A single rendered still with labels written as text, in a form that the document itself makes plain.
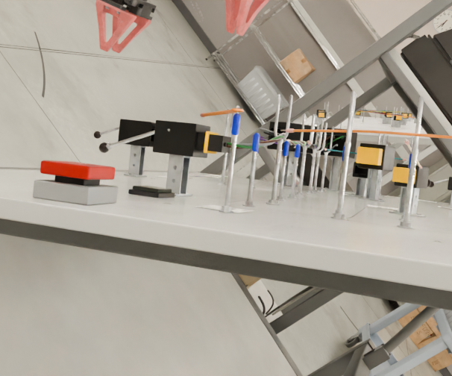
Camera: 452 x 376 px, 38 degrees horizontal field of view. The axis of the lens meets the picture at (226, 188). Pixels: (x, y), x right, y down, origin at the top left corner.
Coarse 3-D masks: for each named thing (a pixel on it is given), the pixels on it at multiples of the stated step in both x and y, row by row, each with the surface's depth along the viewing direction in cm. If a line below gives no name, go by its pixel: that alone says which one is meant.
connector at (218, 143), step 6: (198, 138) 78; (204, 138) 78; (210, 138) 78; (216, 138) 78; (222, 138) 77; (228, 138) 79; (198, 144) 78; (210, 144) 78; (216, 144) 78; (222, 144) 77; (210, 150) 78; (216, 150) 78; (222, 150) 78; (228, 150) 80
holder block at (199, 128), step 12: (156, 120) 80; (156, 132) 80; (168, 132) 79; (180, 132) 79; (192, 132) 78; (204, 132) 80; (156, 144) 80; (168, 144) 79; (180, 144) 79; (192, 144) 78; (192, 156) 78; (204, 156) 81
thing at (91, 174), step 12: (48, 168) 58; (60, 168) 57; (72, 168) 57; (84, 168) 57; (96, 168) 58; (108, 168) 60; (60, 180) 59; (72, 180) 58; (84, 180) 58; (96, 180) 60
